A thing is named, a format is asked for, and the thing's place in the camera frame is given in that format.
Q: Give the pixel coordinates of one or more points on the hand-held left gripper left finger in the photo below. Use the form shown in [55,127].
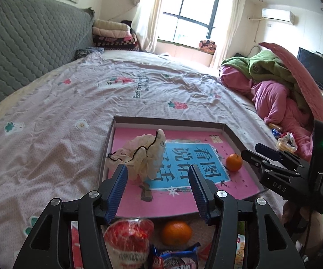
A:
[119,192]

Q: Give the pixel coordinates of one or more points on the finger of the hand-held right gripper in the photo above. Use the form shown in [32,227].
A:
[276,152]
[255,158]

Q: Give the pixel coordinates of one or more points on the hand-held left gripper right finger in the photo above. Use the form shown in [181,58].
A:
[199,194]

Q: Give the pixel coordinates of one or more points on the colourful snack packet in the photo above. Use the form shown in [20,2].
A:
[287,143]

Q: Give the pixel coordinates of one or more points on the pink printed cardboard box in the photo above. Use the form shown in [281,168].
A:
[139,201]

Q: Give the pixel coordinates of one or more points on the red white bagged snack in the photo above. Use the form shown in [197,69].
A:
[127,235]

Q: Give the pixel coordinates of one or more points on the blue cookie packet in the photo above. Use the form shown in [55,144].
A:
[175,259]

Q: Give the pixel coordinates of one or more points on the person's right hand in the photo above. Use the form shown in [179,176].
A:
[317,227]

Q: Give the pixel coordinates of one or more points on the small blue wrapper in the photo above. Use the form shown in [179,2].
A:
[276,133]

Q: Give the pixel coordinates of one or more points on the small orange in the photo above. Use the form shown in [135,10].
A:
[233,163]

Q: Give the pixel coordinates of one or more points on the large orange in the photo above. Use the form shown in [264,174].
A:
[177,233]

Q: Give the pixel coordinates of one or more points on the pink fleece blanket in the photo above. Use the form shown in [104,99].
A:
[276,101]

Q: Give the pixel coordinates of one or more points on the white pink snack packet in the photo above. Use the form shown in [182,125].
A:
[240,250]

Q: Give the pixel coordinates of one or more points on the pink quilted mat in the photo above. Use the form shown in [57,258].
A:
[301,75]

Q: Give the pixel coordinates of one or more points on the green blanket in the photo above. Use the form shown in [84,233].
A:
[268,67]

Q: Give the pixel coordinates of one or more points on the folded cloth on windowsill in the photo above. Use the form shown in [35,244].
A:
[207,46]

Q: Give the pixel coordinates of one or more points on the cream curtain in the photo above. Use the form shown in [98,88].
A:
[231,25]
[147,14]

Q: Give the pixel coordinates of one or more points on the white air conditioner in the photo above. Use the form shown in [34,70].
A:
[276,15]

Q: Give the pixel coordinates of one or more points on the dark patterned cloth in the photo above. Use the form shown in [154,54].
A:
[87,53]

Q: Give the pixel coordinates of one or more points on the dark checked folded blanket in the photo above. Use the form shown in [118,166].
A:
[116,44]

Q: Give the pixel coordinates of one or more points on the pink folded blanket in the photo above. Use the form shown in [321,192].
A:
[111,33]

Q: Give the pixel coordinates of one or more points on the black framed window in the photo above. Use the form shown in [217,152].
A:
[192,11]

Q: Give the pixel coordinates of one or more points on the cream folded blanket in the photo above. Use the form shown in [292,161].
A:
[111,24]

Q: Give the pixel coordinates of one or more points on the grey quilted headboard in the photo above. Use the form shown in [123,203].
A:
[29,47]

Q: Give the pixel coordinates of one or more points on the black wall television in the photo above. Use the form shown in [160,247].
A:
[315,67]

